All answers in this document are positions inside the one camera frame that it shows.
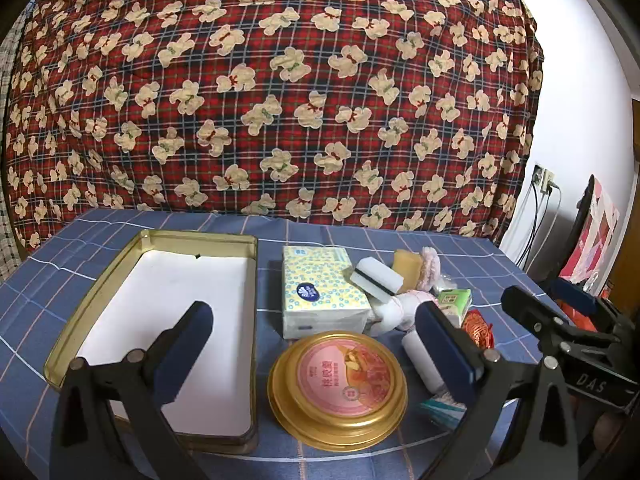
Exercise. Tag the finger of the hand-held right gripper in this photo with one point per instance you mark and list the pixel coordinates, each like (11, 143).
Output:
(575, 292)
(530, 310)

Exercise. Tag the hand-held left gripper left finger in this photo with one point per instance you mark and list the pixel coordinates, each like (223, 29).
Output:
(192, 340)

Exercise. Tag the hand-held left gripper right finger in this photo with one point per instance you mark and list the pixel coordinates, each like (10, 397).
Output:
(440, 340)

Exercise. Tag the white soft roll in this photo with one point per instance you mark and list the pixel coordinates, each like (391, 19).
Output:
(422, 360)

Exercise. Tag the rectangular gold tin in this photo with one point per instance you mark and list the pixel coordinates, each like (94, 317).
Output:
(175, 310)

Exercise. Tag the red knot ornament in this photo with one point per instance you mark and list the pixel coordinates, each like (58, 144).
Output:
(477, 330)

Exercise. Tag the green tissue pack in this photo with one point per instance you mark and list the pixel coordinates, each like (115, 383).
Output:
(455, 302)

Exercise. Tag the pale pink plush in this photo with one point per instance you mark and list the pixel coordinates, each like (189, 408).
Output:
(397, 310)

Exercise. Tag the clear plastic bag pack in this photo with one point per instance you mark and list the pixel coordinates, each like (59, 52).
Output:
(442, 286)

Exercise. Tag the yellow sponge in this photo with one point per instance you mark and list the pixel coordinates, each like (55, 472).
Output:
(407, 262)

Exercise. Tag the white sponge with black stripe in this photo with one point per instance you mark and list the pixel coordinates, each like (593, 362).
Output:
(375, 275)

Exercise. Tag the yellow patterned tissue box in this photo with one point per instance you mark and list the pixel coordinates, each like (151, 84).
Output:
(320, 290)

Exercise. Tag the orange plastic bag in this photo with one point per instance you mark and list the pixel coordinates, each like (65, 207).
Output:
(575, 310)

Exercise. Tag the black curved panel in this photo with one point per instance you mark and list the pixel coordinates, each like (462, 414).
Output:
(582, 210)

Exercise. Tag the round gold tin lid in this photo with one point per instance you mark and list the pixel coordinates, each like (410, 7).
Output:
(340, 375)

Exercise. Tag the blue checked tablecloth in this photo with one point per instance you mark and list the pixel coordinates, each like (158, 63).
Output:
(325, 460)

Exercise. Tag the red plaid bear blanket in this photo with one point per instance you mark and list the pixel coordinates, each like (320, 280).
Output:
(300, 110)

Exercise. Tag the white wall socket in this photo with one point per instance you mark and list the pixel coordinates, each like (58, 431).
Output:
(548, 181)

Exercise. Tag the dark wall socket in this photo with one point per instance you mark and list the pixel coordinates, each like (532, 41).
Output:
(537, 175)

